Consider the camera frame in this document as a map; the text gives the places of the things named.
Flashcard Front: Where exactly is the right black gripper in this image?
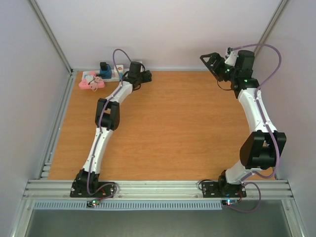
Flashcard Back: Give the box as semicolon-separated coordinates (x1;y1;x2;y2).
197;56;238;80

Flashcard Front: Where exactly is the white power strip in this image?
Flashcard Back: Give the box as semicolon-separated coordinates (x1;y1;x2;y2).
81;65;129;82

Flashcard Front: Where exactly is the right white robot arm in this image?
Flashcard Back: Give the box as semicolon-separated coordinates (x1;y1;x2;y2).
198;48;286;198

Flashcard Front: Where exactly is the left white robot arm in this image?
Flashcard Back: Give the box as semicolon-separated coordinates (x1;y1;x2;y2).
70;61;152;199

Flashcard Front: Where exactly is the white cube plug with picture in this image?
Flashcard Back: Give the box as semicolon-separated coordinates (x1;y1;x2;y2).
116;64;124;75

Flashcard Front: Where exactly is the blue cube socket adapter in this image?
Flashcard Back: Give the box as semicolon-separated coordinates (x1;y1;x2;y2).
99;69;112;79

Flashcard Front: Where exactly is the black plug adapter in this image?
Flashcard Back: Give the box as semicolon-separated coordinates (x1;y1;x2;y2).
100;62;111;72

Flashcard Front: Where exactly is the pink triangular socket adapter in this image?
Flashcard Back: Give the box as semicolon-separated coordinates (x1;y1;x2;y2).
79;71;105;91

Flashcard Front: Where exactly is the small white charger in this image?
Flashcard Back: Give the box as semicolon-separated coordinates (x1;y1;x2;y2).
84;75;94;84

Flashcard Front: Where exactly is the left small circuit board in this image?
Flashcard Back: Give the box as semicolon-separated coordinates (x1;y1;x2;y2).
86;199;101;208

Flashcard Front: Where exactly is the small circuit board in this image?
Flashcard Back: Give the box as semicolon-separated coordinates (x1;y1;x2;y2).
222;199;239;206
86;199;101;208

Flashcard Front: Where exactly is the right small circuit board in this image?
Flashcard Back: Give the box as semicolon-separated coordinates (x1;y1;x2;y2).
222;199;239;206

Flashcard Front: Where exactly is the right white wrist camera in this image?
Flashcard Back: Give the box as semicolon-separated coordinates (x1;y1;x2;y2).
225;47;237;66

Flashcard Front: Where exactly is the right aluminium corner post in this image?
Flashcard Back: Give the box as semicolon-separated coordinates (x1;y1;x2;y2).
252;0;290;66

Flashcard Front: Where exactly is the aluminium corner post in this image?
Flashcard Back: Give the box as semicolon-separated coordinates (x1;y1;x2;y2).
252;0;290;66
27;0;73;75

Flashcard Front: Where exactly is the left aluminium corner post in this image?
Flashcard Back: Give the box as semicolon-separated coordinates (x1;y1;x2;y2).
27;0;73;75

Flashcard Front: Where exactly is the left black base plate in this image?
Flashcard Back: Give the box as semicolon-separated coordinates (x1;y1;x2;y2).
70;182;118;198

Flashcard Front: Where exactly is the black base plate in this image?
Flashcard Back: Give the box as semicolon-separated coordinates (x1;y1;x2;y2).
70;182;118;198
201;181;247;198

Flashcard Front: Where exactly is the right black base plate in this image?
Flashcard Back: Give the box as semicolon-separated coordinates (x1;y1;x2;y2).
201;181;247;198

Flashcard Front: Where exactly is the left aluminium rail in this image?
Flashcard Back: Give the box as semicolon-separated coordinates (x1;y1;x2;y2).
36;71;77;180

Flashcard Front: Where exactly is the front aluminium rail frame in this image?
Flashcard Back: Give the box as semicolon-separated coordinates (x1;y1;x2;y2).
22;180;294;200

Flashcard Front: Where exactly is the grey slotted cable duct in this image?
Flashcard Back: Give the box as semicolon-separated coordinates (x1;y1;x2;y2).
33;200;222;211

